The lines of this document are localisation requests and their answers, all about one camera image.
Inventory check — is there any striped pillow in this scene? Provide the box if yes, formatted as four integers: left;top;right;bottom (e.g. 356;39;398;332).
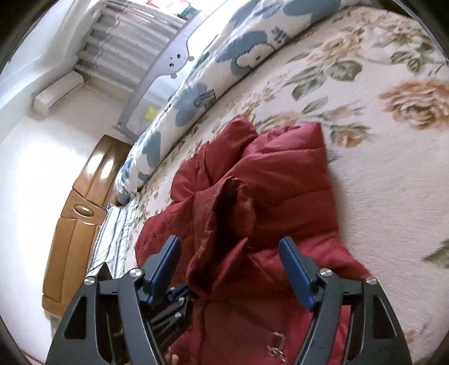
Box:
86;202;144;281

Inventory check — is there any grey bed guard rail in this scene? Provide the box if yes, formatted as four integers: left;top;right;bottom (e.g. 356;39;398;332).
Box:
117;10;207;144

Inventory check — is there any floral bed blanket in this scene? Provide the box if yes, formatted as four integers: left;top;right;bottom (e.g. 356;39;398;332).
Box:
135;5;449;352

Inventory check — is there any white air conditioner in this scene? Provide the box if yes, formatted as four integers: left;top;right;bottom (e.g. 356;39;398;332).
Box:
33;72;85;115

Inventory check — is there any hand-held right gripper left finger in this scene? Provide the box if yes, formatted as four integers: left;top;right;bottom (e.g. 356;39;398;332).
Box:
45;236;183;365

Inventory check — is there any blue flower print duvet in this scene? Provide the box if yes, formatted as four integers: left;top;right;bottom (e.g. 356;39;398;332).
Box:
116;0;358;206

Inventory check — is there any wooden headboard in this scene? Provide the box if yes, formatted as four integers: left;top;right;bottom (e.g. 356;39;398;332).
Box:
42;135;132;311

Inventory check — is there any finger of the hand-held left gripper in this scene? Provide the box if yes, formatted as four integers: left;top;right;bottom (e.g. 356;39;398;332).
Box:
149;284;198;352

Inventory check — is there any red padded jacket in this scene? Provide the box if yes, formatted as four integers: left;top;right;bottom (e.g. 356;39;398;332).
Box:
135;116;372;365

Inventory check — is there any grey striped curtain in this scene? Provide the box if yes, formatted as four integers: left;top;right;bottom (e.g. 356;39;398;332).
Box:
75;0;186;92

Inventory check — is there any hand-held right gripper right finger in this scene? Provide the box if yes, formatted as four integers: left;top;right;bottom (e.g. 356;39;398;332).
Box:
279;236;413;365

